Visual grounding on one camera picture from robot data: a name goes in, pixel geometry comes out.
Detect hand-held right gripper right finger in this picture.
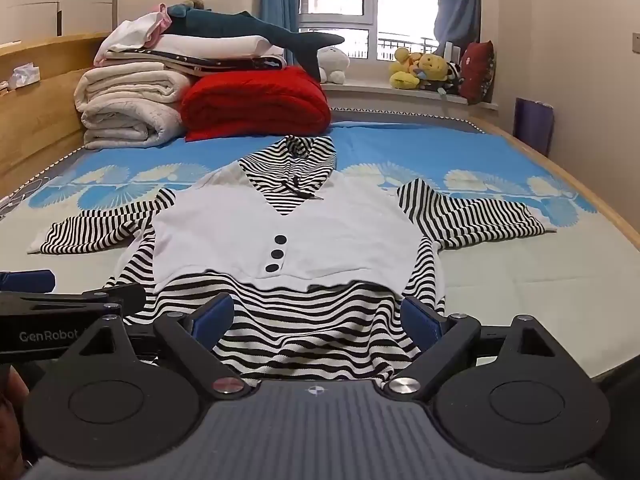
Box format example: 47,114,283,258
382,296,557,401

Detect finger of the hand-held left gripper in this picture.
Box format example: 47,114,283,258
0,283,147,319
0,270,56,293

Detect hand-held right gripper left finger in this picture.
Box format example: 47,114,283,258
70,293,253,401

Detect striped sweater with white vest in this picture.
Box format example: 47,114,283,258
27,135,558,388

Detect person's left hand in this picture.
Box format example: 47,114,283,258
0,367,30,467

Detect blue fan-print bed sheet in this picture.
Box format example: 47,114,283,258
0,107,632,386

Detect white folded quilt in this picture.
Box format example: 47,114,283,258
75,62,195,151

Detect tissue pack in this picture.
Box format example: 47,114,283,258
7,62,41,89

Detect red folded blanket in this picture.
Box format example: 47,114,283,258
180,66,332,142

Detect purple box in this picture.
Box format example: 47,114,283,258
514,97,556,158

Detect black and white striped plush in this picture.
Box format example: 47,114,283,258
442,60,464,95

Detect dark patterned folded cloth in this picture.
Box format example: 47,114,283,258
147,50,289,79

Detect yellow plush toy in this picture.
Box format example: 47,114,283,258
417,52,449,84
389,47,425,91

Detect dark red bag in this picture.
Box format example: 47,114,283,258
459,40,497,106

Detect white garment with pink trim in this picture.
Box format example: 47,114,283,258
94,4,173,67

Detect white folded blanket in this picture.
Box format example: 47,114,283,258
159,35,286,59

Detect white plush toy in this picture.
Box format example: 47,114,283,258
317,46,351,85

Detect dark blue shark plush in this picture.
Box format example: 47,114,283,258
165,4,346,82

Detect blue curtain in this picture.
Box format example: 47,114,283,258
434,0,482,54
259,0,301,68

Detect wooden bed frame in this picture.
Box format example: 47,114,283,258
0,32,640,273

